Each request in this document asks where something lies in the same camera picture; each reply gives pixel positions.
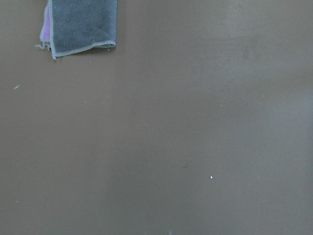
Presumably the grey folded cloth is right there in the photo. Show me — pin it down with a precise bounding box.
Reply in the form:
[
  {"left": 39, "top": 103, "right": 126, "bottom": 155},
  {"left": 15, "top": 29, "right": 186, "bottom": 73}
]
[{"left": 36, "top": 0, "right": 118, "bottom": 59}]

